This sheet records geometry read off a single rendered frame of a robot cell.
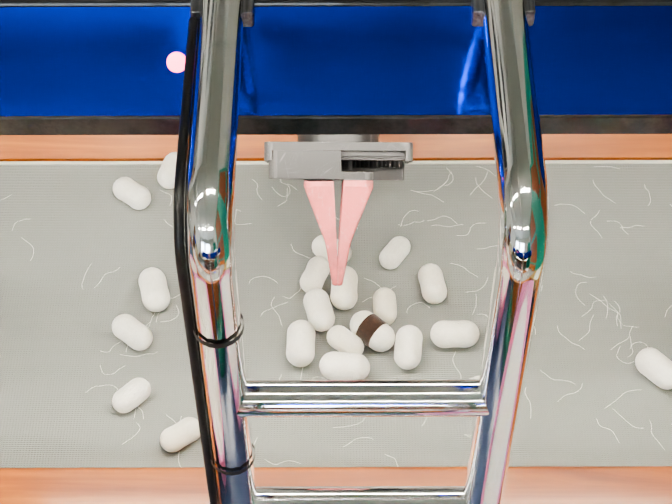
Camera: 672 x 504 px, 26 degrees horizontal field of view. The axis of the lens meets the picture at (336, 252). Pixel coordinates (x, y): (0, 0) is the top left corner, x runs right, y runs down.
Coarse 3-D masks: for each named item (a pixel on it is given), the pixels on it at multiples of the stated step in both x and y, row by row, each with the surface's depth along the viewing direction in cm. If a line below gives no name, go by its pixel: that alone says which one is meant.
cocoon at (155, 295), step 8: (144, 272) 111; (152, 272) 111; (160, 272) 111; (144, 280) 110; (152, 280) 110; (160, 280) 110; (144, 288) 110; (152, 288) 110; (160, 288) 110; (144, 296) 110; (152, 296) 109; (160, 296) 109; (168, 296) 110; (144, 304) 110; (152, 304) 109; (160, 304) 109; (168, 304) 110
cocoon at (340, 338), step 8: (336, 328) 108; (344, 328) 108; (328, 336) 108; (336, 336) 107; (344, 336) 107; (352, 336) 107; (336, 344) 108; (344, 344) 107; (352, 344) 107; (360, 344) 107; (352, 352) 107; (360, 352) 107
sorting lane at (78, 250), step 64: (0, 192) 118; (64, 192) 118; (256, 192) 118; (384, 192) 118; (448, 192) 118; (576, 192) 118; (640, 192) 118; (0, 256) 114; (64, 256) 114; (128, 256) 114; (256, 256) 114; (448, 256) 114; (576, 256) 114; (640, 256) 114; (0, 320) 110; (64, 320) 110; (256, 320) 110; (448, 320) 110; (576, 320) 110; (640, 320) 110; (0, 384) 107; (64, 384) 107; (192, 384) 107; (576, 384) 107; (640, 384) 107; (0, 448) 103; (64, 448) 103; (128, 448) 103; (192, 448) 103; (256, 448) 103; (320, 448) 103; (384, 448) 103; (448, 448) 103; (512, 448) 103; (576, 448) 103; (640, 448) 103
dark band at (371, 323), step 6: (366, 318) 108; (372, 318) 108; (378, 318) 108; (360, 324) 108; (366, 324) 108; (372, 324) 107; (378, 324) 107; (360, 330) 108; (366, 330) 107; (372, 330) 107; (360, 336) 108; (366, 336) 107; (366, 342) 108
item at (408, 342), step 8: (400, 328) 108; (408, 328) 107; (416, 328) 108; (400, 336) 107; (408, 336) 107; (416, 336) 107; (400, 344) 107; (408, 344) 107; (416, 344) 107; (400, 352) 106; (408, 352) 106; (416, 352) 106; (400, 360) 106; (408, 360) 106; (416, 360) 106; (408, 368) 107
